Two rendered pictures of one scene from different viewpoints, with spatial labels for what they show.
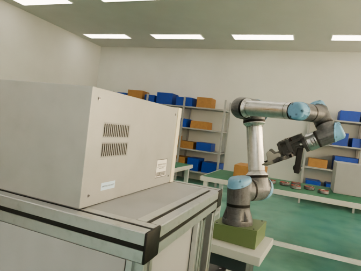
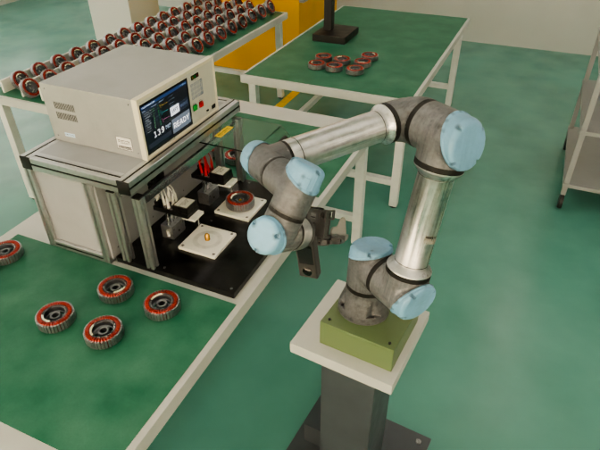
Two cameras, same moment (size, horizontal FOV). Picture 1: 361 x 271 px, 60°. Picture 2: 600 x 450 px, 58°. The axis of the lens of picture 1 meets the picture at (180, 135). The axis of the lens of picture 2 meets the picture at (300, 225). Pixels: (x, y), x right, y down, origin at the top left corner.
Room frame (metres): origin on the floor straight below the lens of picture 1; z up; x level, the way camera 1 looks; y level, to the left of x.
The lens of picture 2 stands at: (1.43, -1.48, 1.95)
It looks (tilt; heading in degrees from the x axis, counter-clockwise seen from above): 36 degrees down; 93
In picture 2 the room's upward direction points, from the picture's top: 1 degrees counter-clockwise
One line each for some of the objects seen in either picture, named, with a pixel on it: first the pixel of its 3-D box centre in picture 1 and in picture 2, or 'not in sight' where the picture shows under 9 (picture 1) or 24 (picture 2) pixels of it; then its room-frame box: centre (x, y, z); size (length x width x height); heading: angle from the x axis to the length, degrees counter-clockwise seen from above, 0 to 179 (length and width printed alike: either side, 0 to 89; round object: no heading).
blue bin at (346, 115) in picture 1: (348, 116); not in sight; (6.41, -3.36, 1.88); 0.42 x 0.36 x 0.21; 159
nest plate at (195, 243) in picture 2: not in sight; (207, 240); (1.02, 0.04, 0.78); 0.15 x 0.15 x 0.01; 69
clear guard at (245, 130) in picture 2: not in sight; (241, 140); (1.12, 0.32, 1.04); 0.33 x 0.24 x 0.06; 159
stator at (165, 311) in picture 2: not in sight; (162, 304); (0.93, -0.29, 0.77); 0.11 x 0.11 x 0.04
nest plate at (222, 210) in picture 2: not in sight; (240, 206); (1.10, 0.26, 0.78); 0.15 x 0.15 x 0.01; 69
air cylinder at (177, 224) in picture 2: not in sight; (173, 226); (0.88, 0.09, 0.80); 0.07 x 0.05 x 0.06; 69
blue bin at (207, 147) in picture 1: (205, 146); not in sight; (7.48, -0.63, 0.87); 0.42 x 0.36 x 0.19; 160
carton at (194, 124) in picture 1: (201, 125); not in sight; (7.55, -0.47, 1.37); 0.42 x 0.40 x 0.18; 69
